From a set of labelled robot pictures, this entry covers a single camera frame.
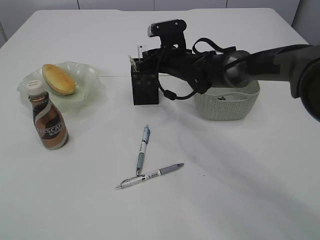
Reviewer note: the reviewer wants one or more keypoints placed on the yellow bread loaf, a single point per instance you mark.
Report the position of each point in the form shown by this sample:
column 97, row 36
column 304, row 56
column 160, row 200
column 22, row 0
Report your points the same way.
column 58, row 80

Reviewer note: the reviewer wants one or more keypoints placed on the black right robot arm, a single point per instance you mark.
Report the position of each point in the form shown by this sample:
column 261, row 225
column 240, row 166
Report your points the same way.
column 299, row 65

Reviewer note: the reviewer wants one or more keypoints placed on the brown Nescafe coffee bottle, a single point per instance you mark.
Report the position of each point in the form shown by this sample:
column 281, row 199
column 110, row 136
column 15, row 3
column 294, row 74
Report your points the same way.
column 47, row 119

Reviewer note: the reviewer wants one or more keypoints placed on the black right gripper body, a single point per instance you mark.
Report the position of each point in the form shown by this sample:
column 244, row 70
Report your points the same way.
column 172, row 61

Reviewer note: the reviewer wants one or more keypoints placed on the translucent green wavy plate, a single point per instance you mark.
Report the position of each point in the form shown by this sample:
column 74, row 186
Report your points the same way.
column 87, row 84

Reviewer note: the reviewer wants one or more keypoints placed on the transparent plastic ruler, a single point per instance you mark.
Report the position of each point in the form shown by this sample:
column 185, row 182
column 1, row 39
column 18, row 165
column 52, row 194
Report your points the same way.
column 142, row 51

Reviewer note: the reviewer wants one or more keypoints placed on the grey grip ballpoint pen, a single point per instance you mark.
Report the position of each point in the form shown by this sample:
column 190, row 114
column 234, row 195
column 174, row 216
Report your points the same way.
column 145, row 177

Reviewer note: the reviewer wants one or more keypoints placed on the black mesh pen holder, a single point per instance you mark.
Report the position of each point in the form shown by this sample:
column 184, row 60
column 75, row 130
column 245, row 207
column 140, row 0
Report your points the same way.
column 145, row 90

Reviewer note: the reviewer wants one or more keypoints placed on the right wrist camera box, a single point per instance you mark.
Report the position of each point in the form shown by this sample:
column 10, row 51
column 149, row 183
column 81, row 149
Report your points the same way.
column 170, row 32

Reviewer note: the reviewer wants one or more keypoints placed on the blue grip ballpoint pen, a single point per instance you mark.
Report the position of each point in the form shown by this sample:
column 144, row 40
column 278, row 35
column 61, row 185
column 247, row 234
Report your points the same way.
column 142, row 150

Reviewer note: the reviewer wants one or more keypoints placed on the light green plastic basket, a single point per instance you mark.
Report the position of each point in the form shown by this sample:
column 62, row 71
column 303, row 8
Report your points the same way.
column 238, row 103

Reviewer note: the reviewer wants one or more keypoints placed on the beige patterned ballpoint pen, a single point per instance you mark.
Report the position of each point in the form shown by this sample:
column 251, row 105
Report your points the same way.
column 133, row 63

